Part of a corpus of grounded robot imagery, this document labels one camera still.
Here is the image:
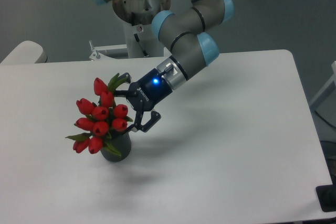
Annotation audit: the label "black device at table edge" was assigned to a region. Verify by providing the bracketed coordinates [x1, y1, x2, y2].
[316, 185, 335, 212]

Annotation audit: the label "white frame right edge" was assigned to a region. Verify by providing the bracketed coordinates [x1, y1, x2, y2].
[309, 61, 335, 110]

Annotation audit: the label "red tulip bouquet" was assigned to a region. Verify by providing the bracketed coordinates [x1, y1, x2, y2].
[67, 74, 120, 154]

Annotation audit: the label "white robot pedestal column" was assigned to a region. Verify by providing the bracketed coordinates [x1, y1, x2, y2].
[88, 0, 174, 61]

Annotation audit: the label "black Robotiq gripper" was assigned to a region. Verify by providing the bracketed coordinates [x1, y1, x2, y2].
[113, 69, 173, 134]

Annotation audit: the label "white chair backrest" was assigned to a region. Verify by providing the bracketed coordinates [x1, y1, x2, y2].
[1, 40, 48, 66]

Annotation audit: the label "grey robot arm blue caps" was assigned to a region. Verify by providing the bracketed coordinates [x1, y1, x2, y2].
[94, 0, 234, 132]

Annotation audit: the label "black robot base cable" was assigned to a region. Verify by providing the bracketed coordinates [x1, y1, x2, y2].
[130, 12, 150, 58]

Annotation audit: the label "dark grey ribbed vase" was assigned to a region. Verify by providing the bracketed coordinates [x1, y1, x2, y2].
[98, 96, 132, 163]

